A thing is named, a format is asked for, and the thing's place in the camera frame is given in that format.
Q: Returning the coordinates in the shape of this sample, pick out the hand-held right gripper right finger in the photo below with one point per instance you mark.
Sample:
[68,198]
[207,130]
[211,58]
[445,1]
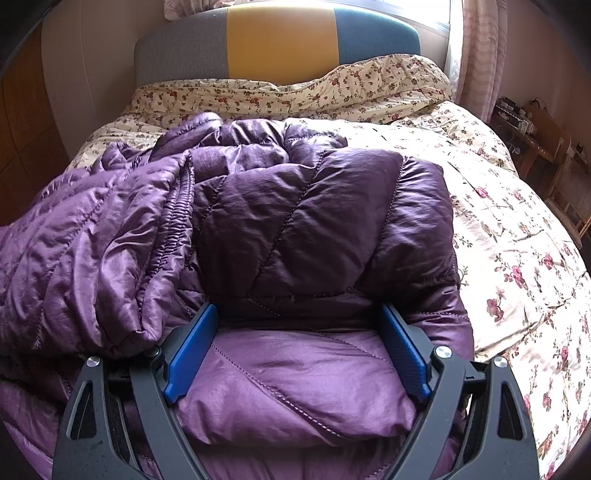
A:
[406,351]

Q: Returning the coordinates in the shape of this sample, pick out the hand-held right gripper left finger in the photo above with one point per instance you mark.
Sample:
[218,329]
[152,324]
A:
[194,351]

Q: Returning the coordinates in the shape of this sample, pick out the purple quilted down jacket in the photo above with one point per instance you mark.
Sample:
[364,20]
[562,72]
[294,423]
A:
[300,207]

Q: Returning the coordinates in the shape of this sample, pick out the floral bed duvet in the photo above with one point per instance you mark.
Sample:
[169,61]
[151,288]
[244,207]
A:
[508,230]

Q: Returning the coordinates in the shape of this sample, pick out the wooden side table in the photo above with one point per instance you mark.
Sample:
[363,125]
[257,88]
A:
[524,145]

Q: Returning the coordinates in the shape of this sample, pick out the wooden chair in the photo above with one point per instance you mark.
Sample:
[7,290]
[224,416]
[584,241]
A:
[551,136]

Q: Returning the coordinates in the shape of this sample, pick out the clutter of small bottles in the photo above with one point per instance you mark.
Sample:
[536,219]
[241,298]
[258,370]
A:
[515,113]

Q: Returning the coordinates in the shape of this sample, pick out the folded floral quilt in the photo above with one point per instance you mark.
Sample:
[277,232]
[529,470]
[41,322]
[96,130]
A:
[369,87]

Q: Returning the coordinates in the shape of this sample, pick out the brown wooden wardrobe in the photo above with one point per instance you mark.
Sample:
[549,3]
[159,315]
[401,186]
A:
[27,138]

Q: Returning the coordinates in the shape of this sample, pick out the pink striped curtain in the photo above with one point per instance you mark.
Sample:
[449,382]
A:
[489,55]
[198,7]

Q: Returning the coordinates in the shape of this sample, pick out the grey yellow blue pillow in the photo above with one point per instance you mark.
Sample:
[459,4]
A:
[277,41]

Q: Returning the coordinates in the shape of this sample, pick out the bright window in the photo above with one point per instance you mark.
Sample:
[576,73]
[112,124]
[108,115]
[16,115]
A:
[429,11]

